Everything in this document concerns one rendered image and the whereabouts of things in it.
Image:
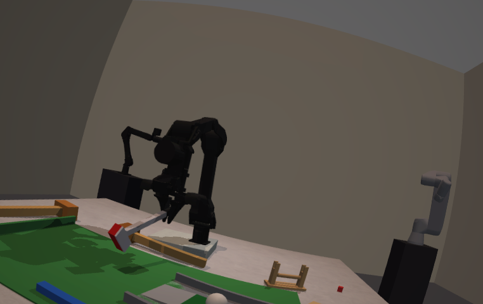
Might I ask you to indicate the green putting mat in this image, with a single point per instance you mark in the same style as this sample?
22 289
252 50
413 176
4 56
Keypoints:
89 267

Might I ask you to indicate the white ball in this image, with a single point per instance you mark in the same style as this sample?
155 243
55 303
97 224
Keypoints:
216 298

